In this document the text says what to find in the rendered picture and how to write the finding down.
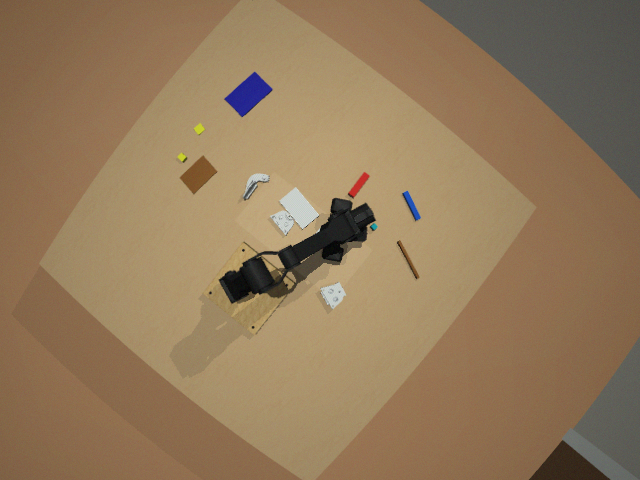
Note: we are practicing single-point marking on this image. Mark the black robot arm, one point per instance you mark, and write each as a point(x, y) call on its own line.
point(343, 226)

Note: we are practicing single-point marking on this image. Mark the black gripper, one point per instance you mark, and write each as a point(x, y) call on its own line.
point(335, 253)

